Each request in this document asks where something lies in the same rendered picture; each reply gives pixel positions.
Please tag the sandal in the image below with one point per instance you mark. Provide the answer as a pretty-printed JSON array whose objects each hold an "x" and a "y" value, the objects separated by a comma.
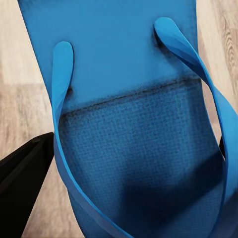
[{"x": 133, "y": 142}]

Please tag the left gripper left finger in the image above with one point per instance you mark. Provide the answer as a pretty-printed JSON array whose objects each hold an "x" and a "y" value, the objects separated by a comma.
[{"x": 22, "y": 174}]

